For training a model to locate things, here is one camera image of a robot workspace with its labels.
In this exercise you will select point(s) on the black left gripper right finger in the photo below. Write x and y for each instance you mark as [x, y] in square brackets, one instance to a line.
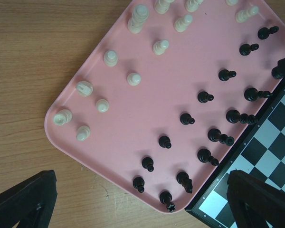
[254, 203]

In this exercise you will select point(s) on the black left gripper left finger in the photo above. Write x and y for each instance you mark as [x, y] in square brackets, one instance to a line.
[29, 204]

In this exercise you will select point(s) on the black pawn piece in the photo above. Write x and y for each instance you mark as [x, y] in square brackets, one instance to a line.
[246, 49]
[165, 142]
[148, 164]
[204, 97]
[265, 32]
[138, 183]
[186, 119]
[225, 75]

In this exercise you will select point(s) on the black and white chessboard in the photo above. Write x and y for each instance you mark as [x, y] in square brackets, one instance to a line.
[262, 155]

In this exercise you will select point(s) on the black bishop piece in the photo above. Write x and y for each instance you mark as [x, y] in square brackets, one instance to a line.
[204, 156]
[252, 94]

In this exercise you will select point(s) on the black rook piece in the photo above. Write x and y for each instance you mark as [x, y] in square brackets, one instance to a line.
[166, 199]

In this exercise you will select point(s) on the white pawn piece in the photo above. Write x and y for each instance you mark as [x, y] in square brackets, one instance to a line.
[243, 15]
[160, 47]
[134, 79]
[102, 105]
[83, 133]
[181, 24]
[192, 5]

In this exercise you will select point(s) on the white rook piece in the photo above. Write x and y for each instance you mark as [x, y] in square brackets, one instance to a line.
[62, 117]

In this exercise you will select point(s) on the white knight piece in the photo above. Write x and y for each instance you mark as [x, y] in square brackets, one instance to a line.
[84, 88]

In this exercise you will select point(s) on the pink plastic tray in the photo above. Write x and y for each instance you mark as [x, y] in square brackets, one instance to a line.
[139, 115]

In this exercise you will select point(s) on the white bishop piece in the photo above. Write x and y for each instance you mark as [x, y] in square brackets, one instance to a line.
[110, 58]
[231, 2]

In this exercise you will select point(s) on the white king piece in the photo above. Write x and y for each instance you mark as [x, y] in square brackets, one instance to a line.
[162, 6]

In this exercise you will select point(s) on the white queen piece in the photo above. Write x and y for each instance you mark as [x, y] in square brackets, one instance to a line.
[138, 18]

